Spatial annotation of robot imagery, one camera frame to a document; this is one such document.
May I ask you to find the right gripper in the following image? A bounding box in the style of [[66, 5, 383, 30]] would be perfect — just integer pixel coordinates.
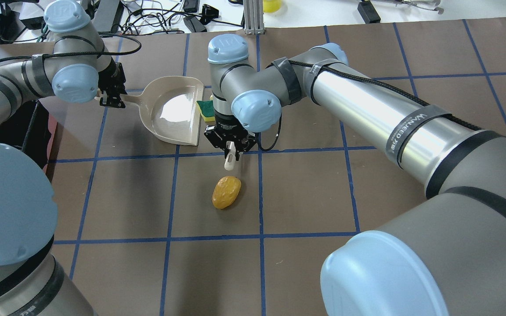
[[203, 113, 257, 160]]

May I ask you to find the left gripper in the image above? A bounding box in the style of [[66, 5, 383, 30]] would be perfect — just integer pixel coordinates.
[[100, 62, 127, 108]]

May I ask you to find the beige hand brush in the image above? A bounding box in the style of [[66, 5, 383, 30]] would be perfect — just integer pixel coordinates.
[[224, 141, 237, 171]]

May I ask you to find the green yellow sponge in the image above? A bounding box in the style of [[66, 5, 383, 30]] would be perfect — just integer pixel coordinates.
[[196, 100, 215, 122]]

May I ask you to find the beige plastic dustpan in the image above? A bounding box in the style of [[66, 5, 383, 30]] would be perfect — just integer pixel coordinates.
[[120, 76, 205, 147]]

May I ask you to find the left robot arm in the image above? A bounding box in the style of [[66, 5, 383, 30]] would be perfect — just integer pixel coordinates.
[[0, 0, 125, 316]]

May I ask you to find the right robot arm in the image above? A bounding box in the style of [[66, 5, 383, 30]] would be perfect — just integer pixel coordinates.
[[206, 34, 506, 316]]

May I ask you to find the bin with black bag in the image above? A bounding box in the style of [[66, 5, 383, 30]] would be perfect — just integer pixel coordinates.
[[0, 100, 58, 170]]

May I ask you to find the brown paper table cover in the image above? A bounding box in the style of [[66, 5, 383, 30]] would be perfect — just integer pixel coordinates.
[[0, 17, 506, 316]]

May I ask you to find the yellow tape roll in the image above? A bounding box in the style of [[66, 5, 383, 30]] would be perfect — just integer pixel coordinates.
[[262, 0, 282, 13]]

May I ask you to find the black small power brick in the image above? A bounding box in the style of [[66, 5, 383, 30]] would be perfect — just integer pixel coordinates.
[[357, 0, 381, 24]]

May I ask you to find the aluminium frame post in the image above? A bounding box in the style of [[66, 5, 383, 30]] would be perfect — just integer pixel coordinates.
[[243, 0, 265, 35]]

